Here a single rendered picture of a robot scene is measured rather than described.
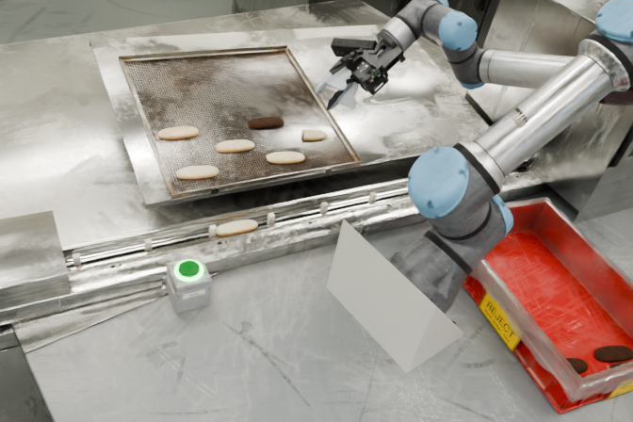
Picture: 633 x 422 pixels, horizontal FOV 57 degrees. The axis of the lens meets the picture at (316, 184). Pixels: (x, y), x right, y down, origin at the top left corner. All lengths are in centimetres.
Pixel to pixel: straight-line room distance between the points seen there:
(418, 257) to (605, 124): 69
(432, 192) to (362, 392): 39
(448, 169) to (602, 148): 68
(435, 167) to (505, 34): 84
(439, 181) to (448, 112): 82
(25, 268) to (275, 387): 49
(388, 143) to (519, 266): 47
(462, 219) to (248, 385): 48
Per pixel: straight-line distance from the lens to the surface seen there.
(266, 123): 153
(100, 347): 116
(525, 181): 173
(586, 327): 145
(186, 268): 116
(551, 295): 147
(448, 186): 101
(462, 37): 132
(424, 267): 112
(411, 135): 168
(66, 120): 172
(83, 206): 143
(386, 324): 116
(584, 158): 167
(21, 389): 138
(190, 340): 116
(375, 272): 112
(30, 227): 125
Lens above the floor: 175
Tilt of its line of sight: 37 degrees down
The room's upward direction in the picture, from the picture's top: 12 degrees clockwise
